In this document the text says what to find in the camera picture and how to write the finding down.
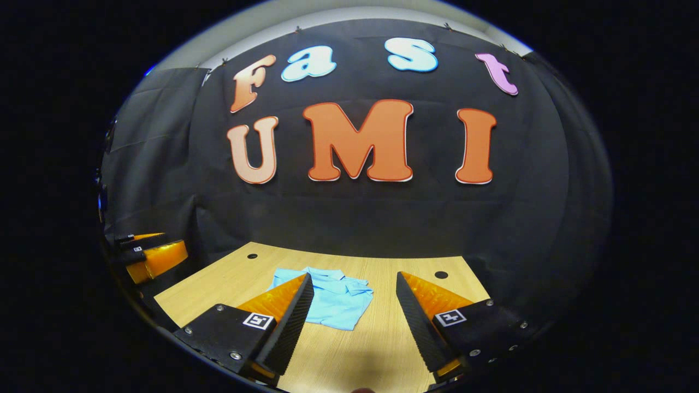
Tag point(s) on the light blue T-shirt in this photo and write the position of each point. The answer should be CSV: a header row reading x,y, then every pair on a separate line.
x,y
338,303

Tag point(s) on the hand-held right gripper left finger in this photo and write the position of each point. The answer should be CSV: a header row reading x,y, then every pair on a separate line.
x,y
289,327

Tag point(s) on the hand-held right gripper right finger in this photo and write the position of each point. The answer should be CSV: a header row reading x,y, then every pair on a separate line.
x,y
418,327

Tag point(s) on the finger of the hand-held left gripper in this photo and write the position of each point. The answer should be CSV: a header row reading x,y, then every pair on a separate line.
x,y
147,241
164,259

